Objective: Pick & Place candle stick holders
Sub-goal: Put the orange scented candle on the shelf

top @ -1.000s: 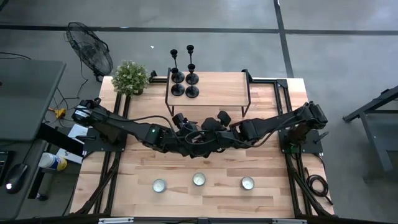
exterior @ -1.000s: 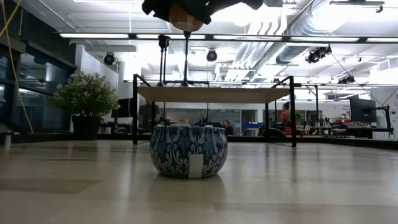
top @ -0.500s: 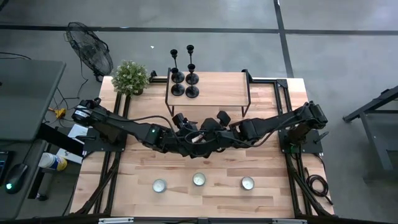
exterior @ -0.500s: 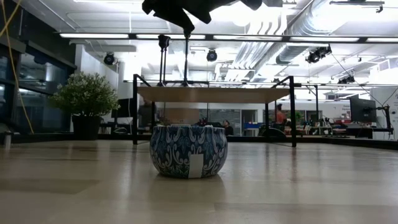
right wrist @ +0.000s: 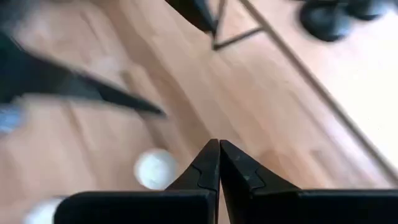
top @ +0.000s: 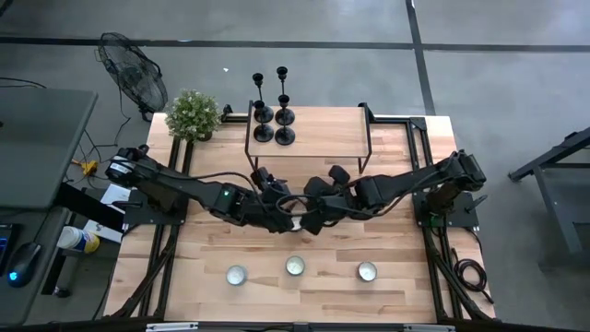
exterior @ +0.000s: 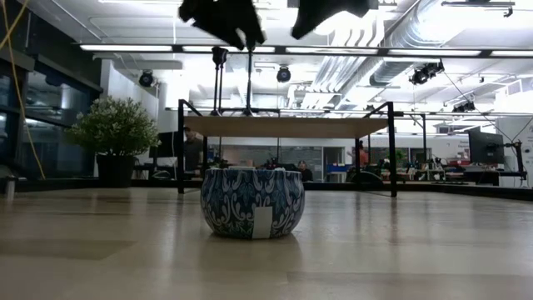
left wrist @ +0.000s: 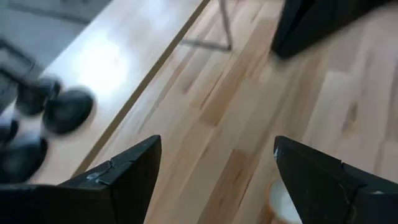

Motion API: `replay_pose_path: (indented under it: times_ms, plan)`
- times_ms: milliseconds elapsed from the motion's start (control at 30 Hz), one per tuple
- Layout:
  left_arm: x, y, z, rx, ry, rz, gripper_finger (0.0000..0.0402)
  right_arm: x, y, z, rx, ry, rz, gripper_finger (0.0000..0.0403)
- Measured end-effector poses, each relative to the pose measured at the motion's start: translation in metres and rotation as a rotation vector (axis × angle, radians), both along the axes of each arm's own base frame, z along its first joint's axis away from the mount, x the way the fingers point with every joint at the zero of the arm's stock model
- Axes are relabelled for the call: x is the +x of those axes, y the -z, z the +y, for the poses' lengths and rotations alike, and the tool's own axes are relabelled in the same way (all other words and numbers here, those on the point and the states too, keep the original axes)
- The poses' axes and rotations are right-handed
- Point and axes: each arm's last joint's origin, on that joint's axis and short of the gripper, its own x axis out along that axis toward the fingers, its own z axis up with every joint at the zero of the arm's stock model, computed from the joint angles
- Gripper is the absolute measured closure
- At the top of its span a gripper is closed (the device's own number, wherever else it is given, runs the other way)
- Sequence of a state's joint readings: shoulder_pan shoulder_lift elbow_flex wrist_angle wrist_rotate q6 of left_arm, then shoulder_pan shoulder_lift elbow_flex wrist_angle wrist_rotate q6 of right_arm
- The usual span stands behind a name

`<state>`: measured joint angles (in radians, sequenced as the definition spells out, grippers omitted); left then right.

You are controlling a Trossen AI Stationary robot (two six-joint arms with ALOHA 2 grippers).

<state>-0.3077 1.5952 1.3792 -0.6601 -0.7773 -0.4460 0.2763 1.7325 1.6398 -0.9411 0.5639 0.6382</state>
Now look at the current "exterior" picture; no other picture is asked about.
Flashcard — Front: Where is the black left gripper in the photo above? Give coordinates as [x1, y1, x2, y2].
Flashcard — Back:
[178, 0, 267, 52]

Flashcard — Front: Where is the black metal candlestick holder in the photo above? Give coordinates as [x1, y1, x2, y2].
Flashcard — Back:
[242, 48, 257, 118]
[214, 46, 230, 114]
[210, 46, 226, 118]
[245, 49, 257, 118]

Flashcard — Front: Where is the patterned candle tin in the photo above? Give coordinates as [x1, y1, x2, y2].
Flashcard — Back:
[200, 167, 306, 241]

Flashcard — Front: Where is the long ceiling light bar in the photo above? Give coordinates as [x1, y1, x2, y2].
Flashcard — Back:
[78, 42, 533, 59]

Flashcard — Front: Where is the person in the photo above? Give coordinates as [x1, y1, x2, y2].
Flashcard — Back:
[347, 140, 370, 176]
[296, 160, 314, 183]
[184, 126, 205, 174]

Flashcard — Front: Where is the black computer monitor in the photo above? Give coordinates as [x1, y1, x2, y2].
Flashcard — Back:
[467, 126, 506, 166]
[148, 131, 181, 160]

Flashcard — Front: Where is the potted green artificial plant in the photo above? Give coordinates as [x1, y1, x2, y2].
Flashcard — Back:
[65, 95, 162, 188]

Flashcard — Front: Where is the black office chair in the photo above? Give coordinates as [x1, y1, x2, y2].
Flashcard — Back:
[351, 170, 385, 184]

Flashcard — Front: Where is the cluttered background desk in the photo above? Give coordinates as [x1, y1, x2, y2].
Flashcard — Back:
[399, 160, 528, 188]

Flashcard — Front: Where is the silver ventilation duct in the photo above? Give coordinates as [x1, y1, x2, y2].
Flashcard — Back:
[316, 0, 455, 88]

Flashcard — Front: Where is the wooden shelf riser black frame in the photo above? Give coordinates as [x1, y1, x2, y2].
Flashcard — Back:
[177, 98, 398, 199]

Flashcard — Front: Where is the black aluminium rig frame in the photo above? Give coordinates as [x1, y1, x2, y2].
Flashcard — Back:
[0, 177, 533, 203]

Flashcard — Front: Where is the yellow hanging cable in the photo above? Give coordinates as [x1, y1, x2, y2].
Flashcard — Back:
[0, 0, 47, 181]

